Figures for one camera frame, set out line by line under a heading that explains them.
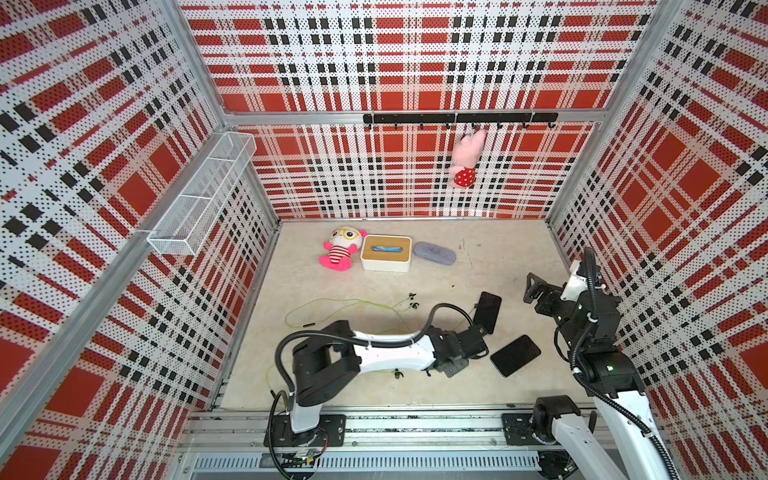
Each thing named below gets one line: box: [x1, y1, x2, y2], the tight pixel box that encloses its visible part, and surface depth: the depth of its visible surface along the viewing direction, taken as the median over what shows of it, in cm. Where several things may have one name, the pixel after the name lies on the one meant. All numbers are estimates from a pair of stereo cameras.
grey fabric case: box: [413, 242, 456, 266], surface depth 110 cm
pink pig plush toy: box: [449, 130, 487, 187], surface depth 95 cm
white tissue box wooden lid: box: [360, 234, 413, 273], surface depth 109 cm
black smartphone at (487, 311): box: [473, 291, 502, 335], surface depth 95 cm
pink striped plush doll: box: [319, 226, 368, 272], surface depth 107 cm
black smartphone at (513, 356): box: [490, 335, 541, 378], surface depth 88 cm
